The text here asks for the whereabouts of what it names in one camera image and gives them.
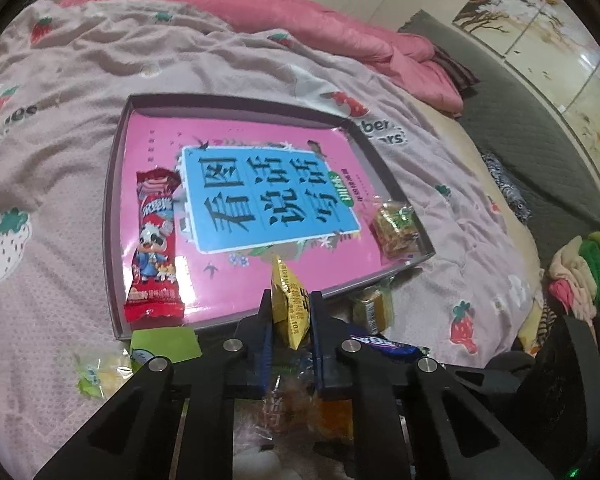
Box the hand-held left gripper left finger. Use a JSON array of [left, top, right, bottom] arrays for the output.
[[32, 287, 276, 480]]

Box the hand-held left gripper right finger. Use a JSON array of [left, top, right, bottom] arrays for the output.
[[307, 290, 556, 480]]

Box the yellow snack packet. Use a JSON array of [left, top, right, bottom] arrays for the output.
[[270, 255, 313, 351]]

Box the pink book box tray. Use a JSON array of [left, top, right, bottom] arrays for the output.
[[102, 92, 436, 341]]

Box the orange snack packet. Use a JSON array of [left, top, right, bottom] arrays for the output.
[[260, 355, 356, 456]]

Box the blue cookie packet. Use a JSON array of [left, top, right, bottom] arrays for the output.
[[350, 335, 428, 361]]

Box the clear yellow cake packet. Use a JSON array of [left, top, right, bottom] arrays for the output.
[[350, 285, 396, 336]]

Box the green snack packet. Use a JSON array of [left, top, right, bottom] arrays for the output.
[[130, 327, 202, 365]]

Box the pile of colourful clothes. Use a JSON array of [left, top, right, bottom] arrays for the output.
[[517, 230, 600, 356]]

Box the clear green biscuit packet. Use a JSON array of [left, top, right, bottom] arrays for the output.
[[370, 199, 423, 258]]

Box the red cartoon snack packet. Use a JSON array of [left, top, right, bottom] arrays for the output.
[[124, 167, 186, 323]]

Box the pink picture book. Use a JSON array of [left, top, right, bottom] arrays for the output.
[[117, 110, 416, 322]]

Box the clear wrapped yellow candy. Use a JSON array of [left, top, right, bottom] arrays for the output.
[[72, 352, 133, 398]]

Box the dark patterned cloth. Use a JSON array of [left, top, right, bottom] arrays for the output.
[[480, 150, 533, 226]]

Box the grey quilted headboard cushion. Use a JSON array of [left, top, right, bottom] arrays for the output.
[[397, 9, 600, 233]]

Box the strawberry print pink blanket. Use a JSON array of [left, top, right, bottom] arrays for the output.
[[0, 0, 546, 461]]

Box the pink quilt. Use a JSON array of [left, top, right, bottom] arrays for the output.
[[57, 0, 466, 116]]

